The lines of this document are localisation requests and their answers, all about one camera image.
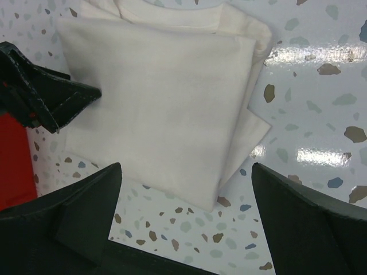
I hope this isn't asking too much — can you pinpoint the white t-shirt red print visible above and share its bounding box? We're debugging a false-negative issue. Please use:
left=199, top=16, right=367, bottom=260
left=57, top=1, right=272, bottom=211

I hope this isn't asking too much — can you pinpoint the red plastic bin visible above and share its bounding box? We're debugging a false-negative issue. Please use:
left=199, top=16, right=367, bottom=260
left=1, top=114, right=37, bottom=210

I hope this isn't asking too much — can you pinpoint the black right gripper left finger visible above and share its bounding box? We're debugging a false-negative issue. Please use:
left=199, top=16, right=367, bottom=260
left=1, top=163, right=122, bottom=274

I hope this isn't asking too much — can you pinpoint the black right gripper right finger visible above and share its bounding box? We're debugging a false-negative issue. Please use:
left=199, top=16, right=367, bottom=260
left=251, top=163, right=366, bottom=274

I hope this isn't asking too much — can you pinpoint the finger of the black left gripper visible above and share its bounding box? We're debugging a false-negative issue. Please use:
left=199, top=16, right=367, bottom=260
left=1, top=41, right=101, bottom=133

